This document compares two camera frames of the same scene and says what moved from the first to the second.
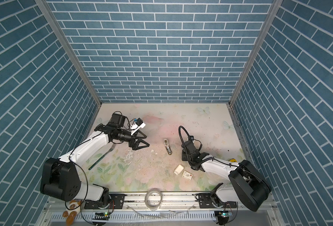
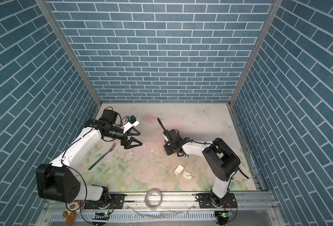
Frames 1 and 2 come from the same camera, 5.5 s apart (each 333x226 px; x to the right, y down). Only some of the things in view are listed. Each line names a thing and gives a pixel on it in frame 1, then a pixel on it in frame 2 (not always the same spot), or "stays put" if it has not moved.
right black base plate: (205, 200) stays put
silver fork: (112, 148) stays put
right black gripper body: (185, 157) to (169, 149)
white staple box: (187, 175) stays put
